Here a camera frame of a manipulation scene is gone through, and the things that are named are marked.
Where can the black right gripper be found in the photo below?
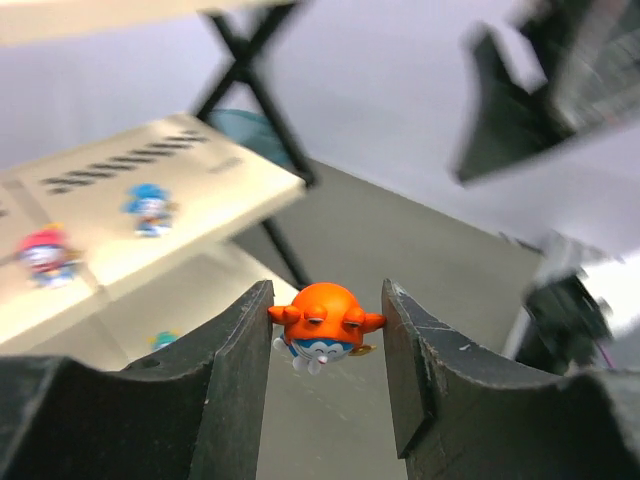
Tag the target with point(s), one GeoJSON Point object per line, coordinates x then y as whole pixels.
{"type": "Point", "coordinates": [589, 54]}

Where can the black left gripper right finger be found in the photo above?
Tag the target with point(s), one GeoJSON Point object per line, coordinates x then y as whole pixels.
{"type": "Point", "coordinates": [461, 411]}

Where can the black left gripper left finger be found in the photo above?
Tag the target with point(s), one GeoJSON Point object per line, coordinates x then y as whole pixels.
{"type": "Point", "coordinates": [192, 410]}

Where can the orange crab Doraemon figure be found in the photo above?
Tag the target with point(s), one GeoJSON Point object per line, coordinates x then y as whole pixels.
{"type": "Point", "coordinates": [323, 324]}

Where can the blue bucket Doraemon figure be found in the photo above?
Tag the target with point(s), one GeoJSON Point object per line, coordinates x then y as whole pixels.
{"type": "Point", "coordinates": [152, 208]}

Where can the pink-hooded Doraemon figure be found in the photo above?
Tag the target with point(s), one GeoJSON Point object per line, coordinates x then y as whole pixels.
{"type": "Point", "coordinates": [49, 257]}

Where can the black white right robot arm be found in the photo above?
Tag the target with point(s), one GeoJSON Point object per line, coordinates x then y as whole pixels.
{"type": "Point", "coordinates": [569, 321]}

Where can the three-tier beige black shelf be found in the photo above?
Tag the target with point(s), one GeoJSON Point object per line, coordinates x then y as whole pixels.
{"type": "Point", "coordinates": [110, 243]}

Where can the teal-hooded Doraemon figure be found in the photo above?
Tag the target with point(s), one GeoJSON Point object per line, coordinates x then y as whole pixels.
{"type": "Point", "coordinates": [162, 339]}

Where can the teal plastic basin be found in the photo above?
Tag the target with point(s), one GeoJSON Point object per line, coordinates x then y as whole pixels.
{"type": "Point", "coordinates": [252, 131]}

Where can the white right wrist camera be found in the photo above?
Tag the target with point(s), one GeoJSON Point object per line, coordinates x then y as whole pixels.
{"type": "Point", "coordinates": [562, 256]}

